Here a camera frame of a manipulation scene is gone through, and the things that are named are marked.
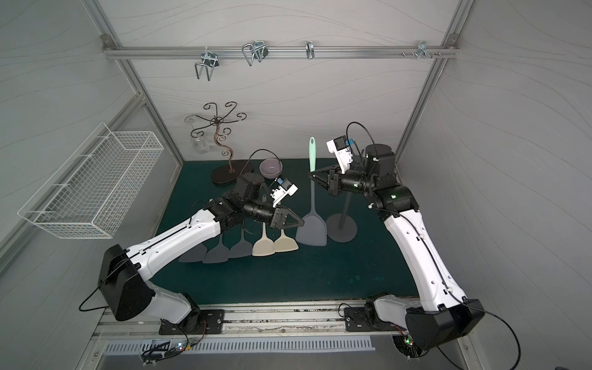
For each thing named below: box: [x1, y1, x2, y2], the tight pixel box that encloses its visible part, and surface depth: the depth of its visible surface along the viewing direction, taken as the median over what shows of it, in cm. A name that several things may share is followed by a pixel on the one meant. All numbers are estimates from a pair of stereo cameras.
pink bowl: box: [259, 158, 283, 179], surface depth 113 cm
